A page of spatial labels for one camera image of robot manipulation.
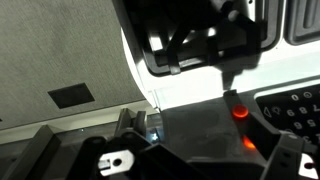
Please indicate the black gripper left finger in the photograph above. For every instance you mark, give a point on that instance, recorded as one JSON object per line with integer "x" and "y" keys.
{"x": 131, "y": 155}

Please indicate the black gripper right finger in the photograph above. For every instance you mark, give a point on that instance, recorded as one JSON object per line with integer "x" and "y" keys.
{"x": 287, "y": 155}

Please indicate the grey toy stove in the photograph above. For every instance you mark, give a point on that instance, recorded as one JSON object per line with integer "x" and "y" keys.
{"x": 185, "y": 54}

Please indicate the bottom red stove switch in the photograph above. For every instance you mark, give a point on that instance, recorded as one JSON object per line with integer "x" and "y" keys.
{"x": 247, "y": 143}

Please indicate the red stove switch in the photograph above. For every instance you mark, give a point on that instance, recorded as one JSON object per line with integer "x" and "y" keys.
{"x": 240, "y": 111}
{"x": 247, "y": 143}

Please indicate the top red stove switch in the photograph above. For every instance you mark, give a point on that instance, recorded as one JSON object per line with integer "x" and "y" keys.
{"x": 240, "y": 111}

